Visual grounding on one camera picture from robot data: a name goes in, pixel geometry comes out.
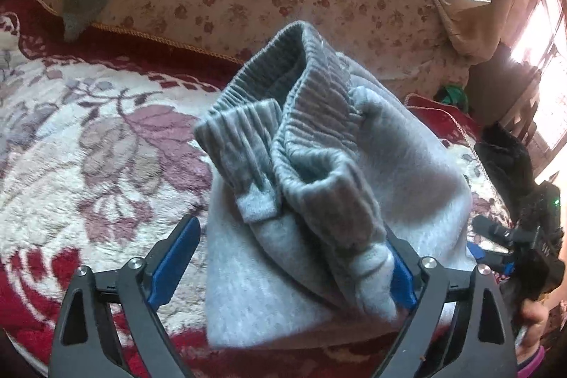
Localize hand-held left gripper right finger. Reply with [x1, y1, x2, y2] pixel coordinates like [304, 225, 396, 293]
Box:
[376, 228, 519, 378]

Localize person's right hand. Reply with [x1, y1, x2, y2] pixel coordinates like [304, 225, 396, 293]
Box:
[515, 272, 567, 362]

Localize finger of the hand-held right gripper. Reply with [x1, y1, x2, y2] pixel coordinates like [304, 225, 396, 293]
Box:
[472, 214, 534, 248]
[467, 242, 518, 278]

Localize light grey pants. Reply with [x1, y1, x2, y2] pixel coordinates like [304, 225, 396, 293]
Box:
[195, 20, 477, 350]

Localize bright window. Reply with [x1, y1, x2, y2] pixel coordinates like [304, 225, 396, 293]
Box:
[509, 0, 567, 180]

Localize person's right forearm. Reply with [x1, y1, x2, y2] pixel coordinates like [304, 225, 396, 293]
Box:
[514, 348, 551, 378]

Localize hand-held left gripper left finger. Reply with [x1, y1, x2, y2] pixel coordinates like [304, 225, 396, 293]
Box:
[49, 214, 203, 378]

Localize dark cloth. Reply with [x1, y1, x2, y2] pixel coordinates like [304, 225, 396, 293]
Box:
[476, 123, 539, 202]

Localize green object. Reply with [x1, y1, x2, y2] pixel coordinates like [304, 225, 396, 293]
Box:
[436, 83, 469, 113]

